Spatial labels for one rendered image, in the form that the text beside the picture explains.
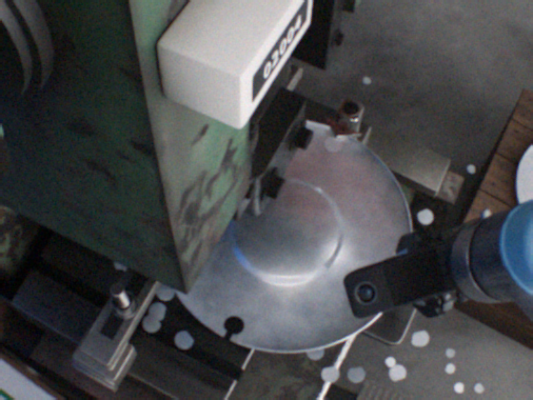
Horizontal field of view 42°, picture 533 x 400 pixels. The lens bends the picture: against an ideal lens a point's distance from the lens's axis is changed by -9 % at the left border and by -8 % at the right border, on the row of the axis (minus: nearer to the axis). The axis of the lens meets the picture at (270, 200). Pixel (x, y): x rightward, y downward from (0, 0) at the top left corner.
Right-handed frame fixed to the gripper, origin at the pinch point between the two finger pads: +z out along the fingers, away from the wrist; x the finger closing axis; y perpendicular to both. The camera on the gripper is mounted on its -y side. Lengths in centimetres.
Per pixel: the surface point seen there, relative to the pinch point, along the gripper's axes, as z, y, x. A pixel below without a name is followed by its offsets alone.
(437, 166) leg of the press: 20.3, 17.8, 11.8
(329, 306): 1.3, -8.0, -0.3
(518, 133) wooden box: 52, 52, 15
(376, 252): 2.6, -0.6, 3.5
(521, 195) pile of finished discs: 47, 45, 3
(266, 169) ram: -14.1, -12.8, 14.1
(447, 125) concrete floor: 93, 56, 26
